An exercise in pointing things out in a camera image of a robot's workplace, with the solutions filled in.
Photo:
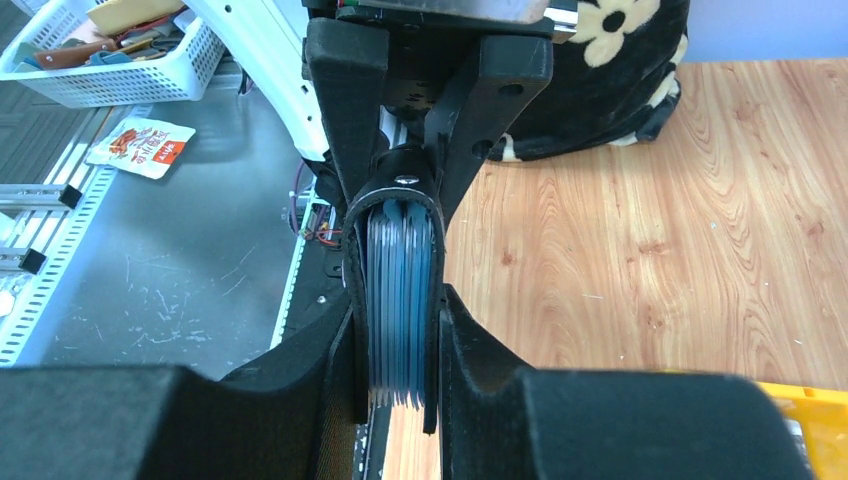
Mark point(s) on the white plastic basket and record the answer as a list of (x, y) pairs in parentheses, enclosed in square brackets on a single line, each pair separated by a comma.
[(111, 76)]

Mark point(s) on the snack packet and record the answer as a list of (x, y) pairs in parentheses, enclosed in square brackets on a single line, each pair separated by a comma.
[(141, 146)]

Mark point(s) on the black leather card holder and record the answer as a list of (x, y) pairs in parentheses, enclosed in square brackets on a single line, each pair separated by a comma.
[(393, 241)]

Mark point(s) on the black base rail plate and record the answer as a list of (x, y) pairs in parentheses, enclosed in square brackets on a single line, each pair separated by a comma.
[(314, 277)]

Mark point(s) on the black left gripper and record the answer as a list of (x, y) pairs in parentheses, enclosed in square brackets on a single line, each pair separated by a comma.
[(348, 64)]

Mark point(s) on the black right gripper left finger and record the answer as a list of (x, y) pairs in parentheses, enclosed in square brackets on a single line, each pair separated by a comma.
[(288, 414)]

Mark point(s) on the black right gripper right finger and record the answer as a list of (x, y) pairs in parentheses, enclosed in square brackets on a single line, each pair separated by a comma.
[(501, 418)]

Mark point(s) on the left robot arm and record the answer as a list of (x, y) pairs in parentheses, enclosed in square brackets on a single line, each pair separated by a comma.
[(267, 38)]

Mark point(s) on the black floral blanket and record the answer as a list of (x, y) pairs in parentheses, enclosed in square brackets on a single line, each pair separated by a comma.
[(614, 83)]

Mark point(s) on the yellow bin right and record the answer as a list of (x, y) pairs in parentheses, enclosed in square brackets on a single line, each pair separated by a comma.
[(817, 420)]

